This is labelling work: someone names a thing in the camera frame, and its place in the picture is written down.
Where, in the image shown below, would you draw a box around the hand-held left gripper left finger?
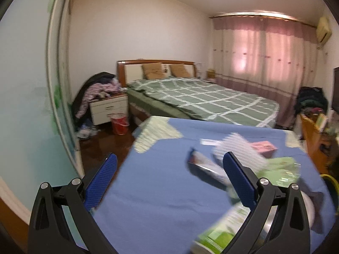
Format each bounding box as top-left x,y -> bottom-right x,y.
28,153 -> 118,254

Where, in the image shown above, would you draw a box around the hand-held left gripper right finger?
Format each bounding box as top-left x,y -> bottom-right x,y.
222,151 -> 311,254

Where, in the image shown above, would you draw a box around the green white plastic bottle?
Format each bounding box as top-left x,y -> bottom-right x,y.
191,204 -> 255,254

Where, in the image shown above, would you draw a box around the yellow rimmed trash bin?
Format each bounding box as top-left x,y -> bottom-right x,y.
320,174 -> 339,215

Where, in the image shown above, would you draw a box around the pink carton box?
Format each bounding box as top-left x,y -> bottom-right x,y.
250,141 -> 277,155

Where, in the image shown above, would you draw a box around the green packet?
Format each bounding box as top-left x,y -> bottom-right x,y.
254,157 -> 301,188

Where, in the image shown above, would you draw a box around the bags on floor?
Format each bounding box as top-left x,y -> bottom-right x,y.
77,119 -> 98,139

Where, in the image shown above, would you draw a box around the red bucket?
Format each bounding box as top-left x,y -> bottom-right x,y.
110,113 -> 130,135

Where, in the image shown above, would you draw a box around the white nightstand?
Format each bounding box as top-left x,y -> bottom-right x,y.
89,93 -> 129,126

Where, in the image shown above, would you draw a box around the white round object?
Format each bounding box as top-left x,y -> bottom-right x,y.
265,193 -> 316,244

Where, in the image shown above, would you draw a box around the wooden desk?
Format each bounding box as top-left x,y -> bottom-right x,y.
299,112 -> 331,175

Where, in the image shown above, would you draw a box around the green checked bed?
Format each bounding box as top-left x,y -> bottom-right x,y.
126,77 -> 280,127

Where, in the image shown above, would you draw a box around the pile of clothes on nightstand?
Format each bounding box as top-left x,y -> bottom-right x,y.
72,71 -> 127,119

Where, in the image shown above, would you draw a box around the green white card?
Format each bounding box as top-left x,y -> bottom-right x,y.
315,114 -> 329,133

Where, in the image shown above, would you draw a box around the wardrobe sliding door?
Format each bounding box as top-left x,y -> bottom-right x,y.
45,0 -> 85,175

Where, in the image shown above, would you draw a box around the pile of dark clothes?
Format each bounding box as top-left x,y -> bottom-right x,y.
294,86 -> 329,117

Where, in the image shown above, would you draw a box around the wooden bed headboard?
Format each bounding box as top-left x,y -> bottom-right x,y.
117,60 -> 196,88

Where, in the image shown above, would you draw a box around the brown pillow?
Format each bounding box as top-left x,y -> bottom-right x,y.
169,64 -> 192,78
142,63 -> 165,79

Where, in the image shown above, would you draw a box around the pink window curtain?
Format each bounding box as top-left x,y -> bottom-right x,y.
212,14 -> 318,127

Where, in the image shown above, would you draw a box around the black television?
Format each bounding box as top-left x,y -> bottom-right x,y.
332,67 -> 339,112

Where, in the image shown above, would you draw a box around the wall air conditioner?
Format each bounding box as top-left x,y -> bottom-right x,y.
316,16 -> 333,44

